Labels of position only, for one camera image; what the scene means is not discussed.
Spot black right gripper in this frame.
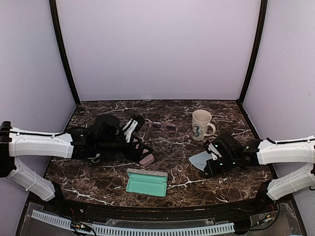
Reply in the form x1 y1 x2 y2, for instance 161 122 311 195
204 154 238 177

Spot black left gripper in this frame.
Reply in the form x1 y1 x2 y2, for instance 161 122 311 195
97 135 154 163

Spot light blue cloth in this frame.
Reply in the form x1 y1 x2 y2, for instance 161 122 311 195
189 151 212 171

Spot pink glasses case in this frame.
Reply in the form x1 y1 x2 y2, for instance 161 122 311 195
139 154 155 167

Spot grey glasses case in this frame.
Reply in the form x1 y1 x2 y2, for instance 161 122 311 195
126 168 168 197

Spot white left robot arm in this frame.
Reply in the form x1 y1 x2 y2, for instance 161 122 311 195
0 114 154 214

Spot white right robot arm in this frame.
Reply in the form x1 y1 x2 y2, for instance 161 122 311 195
203 133 315 213

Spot cream ceramic mug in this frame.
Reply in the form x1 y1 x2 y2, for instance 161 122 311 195
191 110 216 141

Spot white ceramic bowl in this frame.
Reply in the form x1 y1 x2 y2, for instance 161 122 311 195
88 153 100 164

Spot clear frame dark-lens sunglasses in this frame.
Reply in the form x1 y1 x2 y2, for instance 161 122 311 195
145 121 178 146

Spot black front rail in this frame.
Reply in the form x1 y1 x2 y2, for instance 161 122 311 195
81 204 237 222

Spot white slotted cable duct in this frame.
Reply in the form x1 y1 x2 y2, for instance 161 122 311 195
31 210 235 236

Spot black left corner post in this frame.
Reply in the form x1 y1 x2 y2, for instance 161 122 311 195
49 0 81 106

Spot black corner post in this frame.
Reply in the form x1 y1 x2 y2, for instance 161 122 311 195
237 0 268 107
49 0 81 106

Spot black right corner post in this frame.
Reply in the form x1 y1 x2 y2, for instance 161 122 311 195
237 0 268 107

